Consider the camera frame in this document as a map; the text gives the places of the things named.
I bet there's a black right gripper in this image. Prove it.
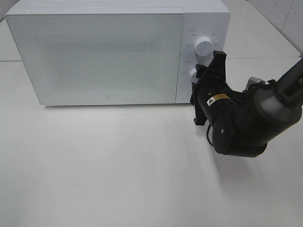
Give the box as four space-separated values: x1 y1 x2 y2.
190 51 237 126

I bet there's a white microwave knob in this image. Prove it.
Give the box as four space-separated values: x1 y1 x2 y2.
194 35 214 57
189 68 199 84

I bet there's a white round door button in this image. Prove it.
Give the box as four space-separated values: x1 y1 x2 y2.
187 90 192 100

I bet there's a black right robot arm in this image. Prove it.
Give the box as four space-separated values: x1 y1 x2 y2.
190 51 303 157

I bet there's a white microwave oven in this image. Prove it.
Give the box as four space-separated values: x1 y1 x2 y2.
5 0 231 105

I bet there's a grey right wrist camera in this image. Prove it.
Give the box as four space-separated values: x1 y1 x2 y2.
245 77 266 90

